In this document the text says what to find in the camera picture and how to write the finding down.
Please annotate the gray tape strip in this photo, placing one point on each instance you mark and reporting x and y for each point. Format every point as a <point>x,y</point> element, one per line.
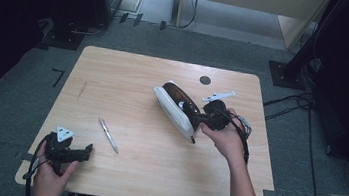
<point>270,193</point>
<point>22,156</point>

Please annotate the black round table grommet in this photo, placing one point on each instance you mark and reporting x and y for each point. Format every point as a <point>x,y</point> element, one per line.
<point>205,80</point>

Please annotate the person's right hand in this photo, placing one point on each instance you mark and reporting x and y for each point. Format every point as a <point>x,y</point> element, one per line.
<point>226,141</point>

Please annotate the person's left hand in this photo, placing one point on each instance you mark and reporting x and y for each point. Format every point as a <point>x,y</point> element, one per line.
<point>48,180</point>

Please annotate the black angled floor tape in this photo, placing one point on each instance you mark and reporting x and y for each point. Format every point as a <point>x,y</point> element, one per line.
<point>58,77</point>

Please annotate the silver pen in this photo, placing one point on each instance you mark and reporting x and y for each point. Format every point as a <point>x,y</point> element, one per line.
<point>108,135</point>

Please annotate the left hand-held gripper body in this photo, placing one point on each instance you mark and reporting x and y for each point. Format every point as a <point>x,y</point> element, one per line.
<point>58,151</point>

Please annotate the light wooden cabinet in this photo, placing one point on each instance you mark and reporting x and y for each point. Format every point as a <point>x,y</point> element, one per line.
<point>258,1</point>

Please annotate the black stand with base plate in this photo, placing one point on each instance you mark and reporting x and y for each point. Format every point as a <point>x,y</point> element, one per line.
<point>66,36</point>
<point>288,73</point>

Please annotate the white pencil case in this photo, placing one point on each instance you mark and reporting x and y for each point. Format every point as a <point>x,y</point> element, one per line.
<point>174,111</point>

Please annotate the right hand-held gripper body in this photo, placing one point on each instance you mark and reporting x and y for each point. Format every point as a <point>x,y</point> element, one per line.
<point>216,115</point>

